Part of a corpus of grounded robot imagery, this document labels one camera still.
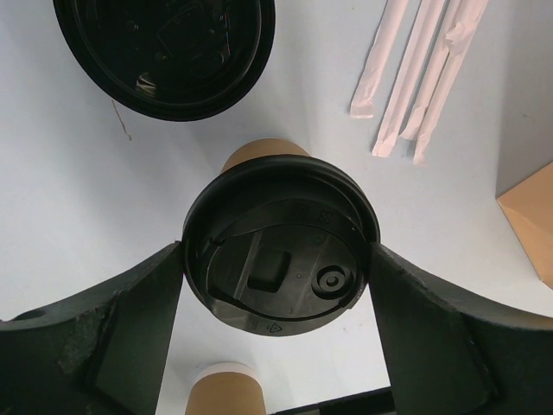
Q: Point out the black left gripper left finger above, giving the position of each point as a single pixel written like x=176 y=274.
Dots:
x=100 y=351

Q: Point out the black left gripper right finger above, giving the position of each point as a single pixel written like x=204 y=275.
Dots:
x=450 y=351

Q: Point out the stack of brown paper cups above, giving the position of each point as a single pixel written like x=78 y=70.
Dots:
x=227 y=388

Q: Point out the brown paper takeout bag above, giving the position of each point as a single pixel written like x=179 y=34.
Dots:
x=528 y=208

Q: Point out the black plastic cup lid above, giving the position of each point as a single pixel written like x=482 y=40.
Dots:
x=279 y=245

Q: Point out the single brown paper cup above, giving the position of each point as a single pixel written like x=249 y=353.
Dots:
x=267 y=146

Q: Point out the stack of black cup lids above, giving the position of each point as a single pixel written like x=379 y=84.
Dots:
x=171 y=60

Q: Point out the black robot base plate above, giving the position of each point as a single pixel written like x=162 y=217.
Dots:
x=375 y=402

